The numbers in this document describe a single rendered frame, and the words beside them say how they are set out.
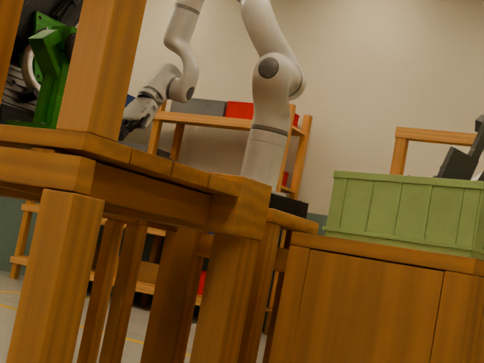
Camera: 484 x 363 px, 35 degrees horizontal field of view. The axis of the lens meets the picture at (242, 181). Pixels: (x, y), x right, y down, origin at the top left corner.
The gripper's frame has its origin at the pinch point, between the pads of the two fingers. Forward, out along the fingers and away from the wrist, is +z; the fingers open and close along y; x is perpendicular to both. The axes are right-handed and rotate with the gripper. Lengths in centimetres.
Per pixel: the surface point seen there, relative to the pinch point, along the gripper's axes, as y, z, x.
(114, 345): -10, 50, -42
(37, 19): 4.6, 2.1, 44.6
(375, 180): -91, 9, 0
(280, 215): -55, 7, -20
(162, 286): -8, 23, -47
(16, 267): 500, -159, -380
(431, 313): -112, 35, -12
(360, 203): -88, 13, -4
